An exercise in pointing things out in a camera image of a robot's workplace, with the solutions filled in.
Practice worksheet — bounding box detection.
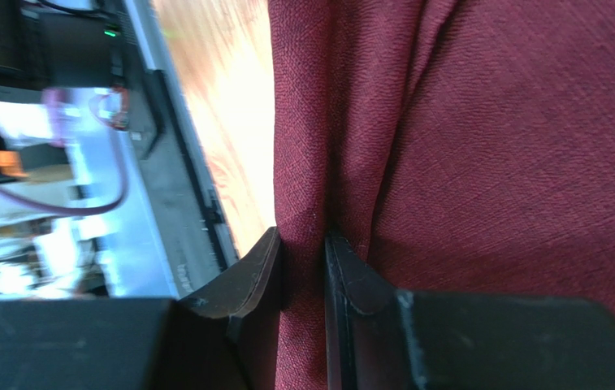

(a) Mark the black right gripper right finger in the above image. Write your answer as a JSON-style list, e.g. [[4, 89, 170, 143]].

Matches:
[[325, 232, 615, 389]]

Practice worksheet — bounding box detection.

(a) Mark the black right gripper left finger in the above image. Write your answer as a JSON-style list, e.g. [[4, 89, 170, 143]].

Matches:
[[0, 227, 281, 389]]

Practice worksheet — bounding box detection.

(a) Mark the dark red cloth napkin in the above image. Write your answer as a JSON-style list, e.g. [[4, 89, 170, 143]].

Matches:
[[268, 1, 615, 389]]

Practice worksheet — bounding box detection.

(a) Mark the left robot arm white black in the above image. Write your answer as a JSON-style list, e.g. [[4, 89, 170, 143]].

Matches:
[[0, 1, 119, 91]]

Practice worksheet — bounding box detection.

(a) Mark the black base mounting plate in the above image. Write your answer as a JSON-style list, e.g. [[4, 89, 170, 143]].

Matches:
[[107, 1, 238, 298]]

